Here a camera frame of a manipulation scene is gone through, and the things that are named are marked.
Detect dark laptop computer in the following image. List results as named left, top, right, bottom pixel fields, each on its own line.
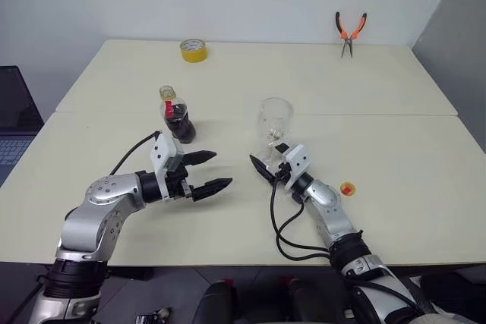
left=0, top=65, right=43, bottom=188

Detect yellow tape roll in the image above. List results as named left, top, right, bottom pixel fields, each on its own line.
left=178, top=37, right=208, bottom=64

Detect clear plastic cup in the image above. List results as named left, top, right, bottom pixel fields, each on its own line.
left=252, top=96, right=295, bottom=173

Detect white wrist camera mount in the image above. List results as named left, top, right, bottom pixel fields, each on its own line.
left=149, top=133, right=188, bottom=202
left=282, top=143, right=313, bottom=190

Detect orange black needle-nose pliers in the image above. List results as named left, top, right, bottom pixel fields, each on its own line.
left=334, top=11, right=368, bottom=59

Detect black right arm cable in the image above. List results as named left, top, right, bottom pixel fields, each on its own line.
left=269, top=178, right=332, bottom=263

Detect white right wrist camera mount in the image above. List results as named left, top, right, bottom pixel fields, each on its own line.
left=282, top=143, right=313, bottom=190

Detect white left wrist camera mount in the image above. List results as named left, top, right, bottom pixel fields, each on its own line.
left=149, top=133, right=188, bottom=202

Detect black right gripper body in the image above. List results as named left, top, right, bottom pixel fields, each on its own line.
left=273, top=162, right=293, bottom=185

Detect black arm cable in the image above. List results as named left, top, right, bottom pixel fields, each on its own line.
left=269, top=178, right=332, bottom=263
left=109, top=131, right=164, bottom=175

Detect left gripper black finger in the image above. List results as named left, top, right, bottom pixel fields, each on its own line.
left=181, top=150, right=218, bottom=168
left=191, top=177, right=233, bottom=203

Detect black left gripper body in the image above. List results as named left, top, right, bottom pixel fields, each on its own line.
left=166, top=164, right=197, bottom=203

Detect dark rounded shape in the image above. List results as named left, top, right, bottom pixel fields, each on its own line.
left=199, top=280, right=238, bottom=324
left=286, top=278, right=323, bottom=324

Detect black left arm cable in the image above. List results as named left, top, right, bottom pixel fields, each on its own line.
left=109, top=131, right=164, bottom=175

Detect small cola bottle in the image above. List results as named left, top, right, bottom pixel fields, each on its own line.
left=158, top=84, right=197, bottom=145

